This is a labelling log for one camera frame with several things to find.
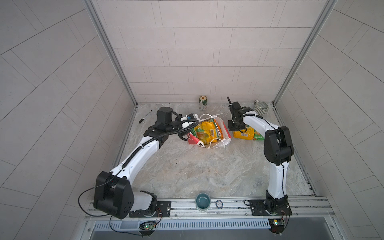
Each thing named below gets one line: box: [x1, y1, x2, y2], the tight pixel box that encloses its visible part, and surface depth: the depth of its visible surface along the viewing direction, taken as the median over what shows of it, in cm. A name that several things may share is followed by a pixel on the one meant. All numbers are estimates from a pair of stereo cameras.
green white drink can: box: [198, 95, 208, 111], surface depth 110 cm
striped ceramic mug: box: [254, 100, 269, 116], surface depth 109 cm
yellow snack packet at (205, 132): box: [195, 121, 217, 145], surface depth 91 cm
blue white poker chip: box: [215, 200, 224, 209], surface depth 74 cm
